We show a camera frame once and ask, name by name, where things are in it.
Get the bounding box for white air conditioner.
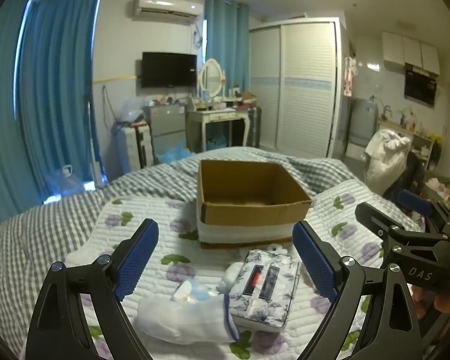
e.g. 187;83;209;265
132;0;204;24

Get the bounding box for white laundry bag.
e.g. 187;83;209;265
364;128;411;195

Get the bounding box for person right hand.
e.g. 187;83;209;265
411;285;450;340

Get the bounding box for white upper cabinets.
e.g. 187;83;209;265
381;33;440;77

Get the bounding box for oval vanity mirror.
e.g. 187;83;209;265
197;58;226;98

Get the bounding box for floral tissue pouch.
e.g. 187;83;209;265
228;250;299;333

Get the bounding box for floral quilted blanket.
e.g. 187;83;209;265
65;180;421;359

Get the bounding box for clear water jug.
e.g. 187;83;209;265
48;164;85;198

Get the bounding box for black wall television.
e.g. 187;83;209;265
141;52;197;88

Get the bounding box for white sock blue trim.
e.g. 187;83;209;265
134;295;241;345

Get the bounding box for black range hood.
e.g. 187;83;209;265
404;64;437;107

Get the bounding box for grey checked bedsheet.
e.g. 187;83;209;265
0;147;354;355

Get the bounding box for brown cardboard box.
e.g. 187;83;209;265
196;159;311;249

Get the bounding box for small washing machine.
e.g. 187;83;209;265
349;98;378;147

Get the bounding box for blue corner curtain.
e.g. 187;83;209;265
205;0;249;92

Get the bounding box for white sliding wardrobe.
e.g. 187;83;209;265
249;17;347;158

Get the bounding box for blue tissue pack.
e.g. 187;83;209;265
171;280;219;305

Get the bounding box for blue window curtain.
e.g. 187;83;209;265
0;0;103;222

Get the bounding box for white dressing table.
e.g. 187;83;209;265
186;100;250;152

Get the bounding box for white suitcase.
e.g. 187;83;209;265
117;122;154;174

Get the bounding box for dark suitcase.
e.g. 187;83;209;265
247;106;262;148

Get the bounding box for silver mini fridge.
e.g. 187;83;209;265
145;104;187;164

